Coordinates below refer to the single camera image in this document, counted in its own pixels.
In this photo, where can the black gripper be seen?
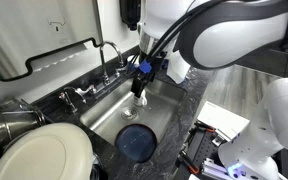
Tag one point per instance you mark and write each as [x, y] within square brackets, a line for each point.
[140, 81]

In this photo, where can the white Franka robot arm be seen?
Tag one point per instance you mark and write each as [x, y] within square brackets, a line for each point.
[224, 36]

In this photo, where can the round sink drain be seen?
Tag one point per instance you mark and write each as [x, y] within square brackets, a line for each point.
[130, 113]

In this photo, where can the stainless steel sink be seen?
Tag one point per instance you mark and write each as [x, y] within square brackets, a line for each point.
[160, 100]

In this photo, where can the dark blue plate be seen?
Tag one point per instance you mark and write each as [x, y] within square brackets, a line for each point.
[135, 142]

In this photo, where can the white paper cup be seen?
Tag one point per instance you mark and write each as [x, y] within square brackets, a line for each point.
[177, 68]

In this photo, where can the chrome gooseneck faucet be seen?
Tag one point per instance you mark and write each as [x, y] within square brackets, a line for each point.
[104, 63]

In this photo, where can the orange black clamp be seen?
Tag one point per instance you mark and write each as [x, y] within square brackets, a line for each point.
[190, 163]
[205, 127]

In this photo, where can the black perforated board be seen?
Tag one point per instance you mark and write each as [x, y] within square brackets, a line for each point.
[202, 150]

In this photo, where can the white paper sheet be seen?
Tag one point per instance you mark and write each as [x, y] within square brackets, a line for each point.
[222, 118]

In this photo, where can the aluminium profile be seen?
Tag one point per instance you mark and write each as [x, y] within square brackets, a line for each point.
[214, 169]

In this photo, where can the white plate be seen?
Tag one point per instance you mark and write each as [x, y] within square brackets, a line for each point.
[42, 153]

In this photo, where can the stainless steel pot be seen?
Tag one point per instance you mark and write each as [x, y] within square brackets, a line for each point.
[17, 121]

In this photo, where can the paper towel dispenser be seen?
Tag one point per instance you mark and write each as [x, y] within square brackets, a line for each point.
[34, 33]

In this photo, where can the black wall soap dispenser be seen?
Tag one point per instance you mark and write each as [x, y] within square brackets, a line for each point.
[129, 12]

